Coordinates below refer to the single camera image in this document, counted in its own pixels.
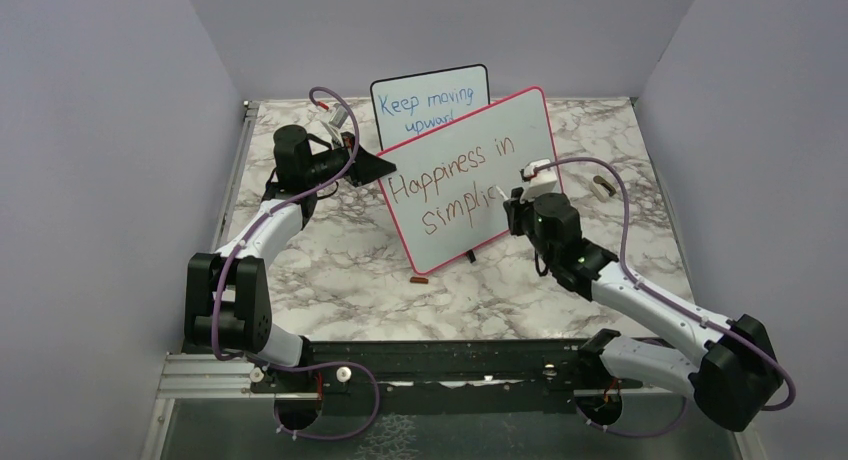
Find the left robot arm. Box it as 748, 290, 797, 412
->
184, 125, 397, 391

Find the small white eraser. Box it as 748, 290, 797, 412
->
590, 175, 617, 202

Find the black framed whiteboard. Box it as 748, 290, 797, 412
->
370, 63, 490, 150

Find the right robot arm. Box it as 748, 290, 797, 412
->
503, 188, 787, 432

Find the black mounting rail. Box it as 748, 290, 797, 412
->
182, 334, 713, 415

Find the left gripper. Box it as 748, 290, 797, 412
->
304, 131, 396, 188

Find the white whiteboard marker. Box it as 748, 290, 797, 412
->
495, 186, 510, 201

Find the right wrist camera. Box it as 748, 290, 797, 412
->
520, 159, 560, 203

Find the aluminium table frame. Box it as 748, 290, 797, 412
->
139, 99, 770, 460

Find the pink framed whiteboard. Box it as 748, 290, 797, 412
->
378, 86, 557, 276

